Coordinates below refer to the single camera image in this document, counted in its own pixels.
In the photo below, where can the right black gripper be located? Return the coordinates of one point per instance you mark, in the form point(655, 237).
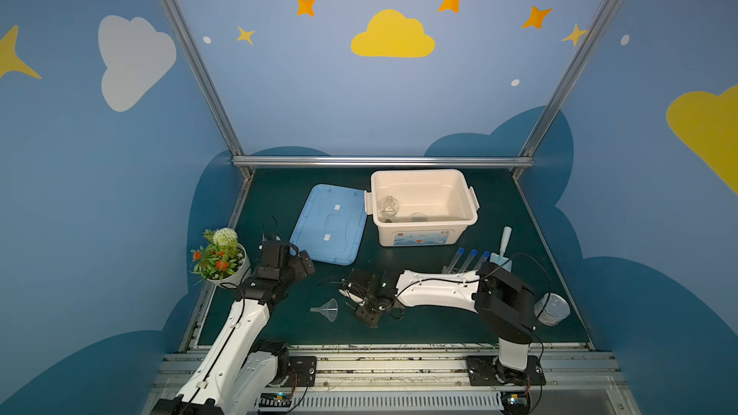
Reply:
point(365, 292)

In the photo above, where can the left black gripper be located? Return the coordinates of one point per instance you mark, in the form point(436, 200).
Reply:
point(271, 251)

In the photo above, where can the clear plastic funnel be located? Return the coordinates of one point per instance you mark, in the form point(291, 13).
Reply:
point(328, 310)

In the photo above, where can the light blue bin lid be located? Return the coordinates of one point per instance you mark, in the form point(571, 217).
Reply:
point(331, 224)

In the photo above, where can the clear glass petri dish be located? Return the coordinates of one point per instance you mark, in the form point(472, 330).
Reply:
point(387, 208)

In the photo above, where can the test tube blue cap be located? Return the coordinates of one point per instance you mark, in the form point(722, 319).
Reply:
point(485, 258)
point(469, 258)
point(454, 261)

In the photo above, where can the white ceramic mortar bowl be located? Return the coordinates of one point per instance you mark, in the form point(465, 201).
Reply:
point(418, 217)

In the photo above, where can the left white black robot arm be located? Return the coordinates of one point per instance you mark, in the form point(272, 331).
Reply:
point(237, 370)

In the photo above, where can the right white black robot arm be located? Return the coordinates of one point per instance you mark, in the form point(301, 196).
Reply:
point(503, 301)

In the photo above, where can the potted flower plant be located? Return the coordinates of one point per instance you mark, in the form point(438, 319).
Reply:
point(223, 262)

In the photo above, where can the white plastic storage bin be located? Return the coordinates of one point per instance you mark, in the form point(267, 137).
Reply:
point(443, 195)

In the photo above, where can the light blue plastic scoop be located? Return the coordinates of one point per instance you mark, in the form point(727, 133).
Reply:
point(500, 258)

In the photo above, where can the left controller circuit board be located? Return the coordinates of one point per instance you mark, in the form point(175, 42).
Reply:
point(279, 401)

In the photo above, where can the controller circuit board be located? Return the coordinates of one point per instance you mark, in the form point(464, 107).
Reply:
point(279, 401)
point(516, 403)

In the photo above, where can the right controller circuit board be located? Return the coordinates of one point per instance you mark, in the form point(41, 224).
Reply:
point(516, 403)

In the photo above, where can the clear plastic beaker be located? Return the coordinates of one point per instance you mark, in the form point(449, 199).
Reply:
point(551, 309)

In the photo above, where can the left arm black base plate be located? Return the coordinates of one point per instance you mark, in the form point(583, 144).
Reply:
point(295, 372)

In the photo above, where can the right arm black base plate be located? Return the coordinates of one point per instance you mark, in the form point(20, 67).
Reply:
point(487, 370)

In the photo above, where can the aluminium rail base frame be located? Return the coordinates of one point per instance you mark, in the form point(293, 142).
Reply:
point(432, 379)

